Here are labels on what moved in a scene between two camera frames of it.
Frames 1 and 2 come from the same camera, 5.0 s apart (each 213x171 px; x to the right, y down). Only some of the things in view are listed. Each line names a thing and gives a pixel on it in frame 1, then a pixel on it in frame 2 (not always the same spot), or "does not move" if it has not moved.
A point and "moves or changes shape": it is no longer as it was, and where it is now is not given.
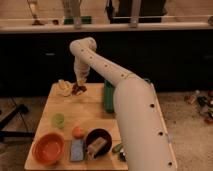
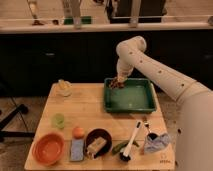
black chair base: (5, 133) does not move
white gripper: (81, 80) -> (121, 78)
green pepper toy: (117, 148) does not move
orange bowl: (48, 149) does not move
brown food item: (75, 89) moves or changes shape
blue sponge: (77, 150) does not move
